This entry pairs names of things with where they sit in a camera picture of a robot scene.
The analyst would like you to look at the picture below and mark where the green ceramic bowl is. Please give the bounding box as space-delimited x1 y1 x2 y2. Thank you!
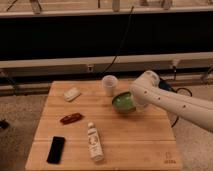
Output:
112 92 136 114

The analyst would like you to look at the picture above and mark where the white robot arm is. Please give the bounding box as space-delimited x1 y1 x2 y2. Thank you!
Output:
129 70 213 133

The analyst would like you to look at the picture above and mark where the white plastic bottle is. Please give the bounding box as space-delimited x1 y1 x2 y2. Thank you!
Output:
87 122 104 162

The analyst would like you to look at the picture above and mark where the wooden cutting board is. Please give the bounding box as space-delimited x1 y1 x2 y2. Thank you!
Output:
26 81 182 171

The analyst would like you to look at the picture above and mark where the white soap bar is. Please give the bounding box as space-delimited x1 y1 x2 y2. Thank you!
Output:
64 87 81 102

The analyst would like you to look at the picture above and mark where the red snack packet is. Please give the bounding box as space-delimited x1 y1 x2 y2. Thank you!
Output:
60 113 83 125

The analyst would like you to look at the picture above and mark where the black smartphone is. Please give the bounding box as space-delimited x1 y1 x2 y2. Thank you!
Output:
47 136 65 164

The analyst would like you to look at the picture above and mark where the dark object on floor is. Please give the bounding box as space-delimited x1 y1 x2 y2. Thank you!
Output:
0 119 9 129

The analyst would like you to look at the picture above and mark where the black cable on floor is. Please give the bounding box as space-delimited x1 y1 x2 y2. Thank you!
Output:
158 77 193 129

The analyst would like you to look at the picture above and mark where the black hanging cable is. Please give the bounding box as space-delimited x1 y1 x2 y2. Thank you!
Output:
100 5 135 75

